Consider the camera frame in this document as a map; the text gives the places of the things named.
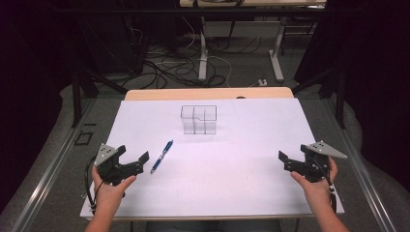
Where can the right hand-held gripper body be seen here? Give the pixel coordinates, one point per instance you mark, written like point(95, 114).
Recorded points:
point(317, 164)

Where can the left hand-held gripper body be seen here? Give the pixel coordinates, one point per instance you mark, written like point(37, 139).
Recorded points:
point(108, 167)

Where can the blue pen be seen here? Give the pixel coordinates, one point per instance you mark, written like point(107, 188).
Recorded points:
point(161, 157)

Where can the clear acrylic pen holder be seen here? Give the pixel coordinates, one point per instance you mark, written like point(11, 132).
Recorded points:
point(199, 120)

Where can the person's right hand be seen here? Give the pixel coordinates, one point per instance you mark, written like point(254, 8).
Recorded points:
point(317, 190)

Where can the person's left hand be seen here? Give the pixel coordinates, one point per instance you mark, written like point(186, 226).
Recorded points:
point(108, 193)

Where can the black metal stand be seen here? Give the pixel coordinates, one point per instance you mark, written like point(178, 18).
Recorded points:
point(76, 96)
point(340, 96)

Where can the white paper sheet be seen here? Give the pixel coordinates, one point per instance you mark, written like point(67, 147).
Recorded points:
point(225, 183)

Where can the white power strip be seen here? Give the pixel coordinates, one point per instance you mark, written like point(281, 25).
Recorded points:
point(262, 82)

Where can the dark curtain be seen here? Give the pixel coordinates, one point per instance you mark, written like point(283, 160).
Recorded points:
point(29, 80)
point(377, 80)

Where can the white desk with metal legs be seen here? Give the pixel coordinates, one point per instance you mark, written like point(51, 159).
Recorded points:
point(203, 48)

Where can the aluminium floor rail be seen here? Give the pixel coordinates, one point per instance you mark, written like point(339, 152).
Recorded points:
point(361, 174)
point(48, 174)

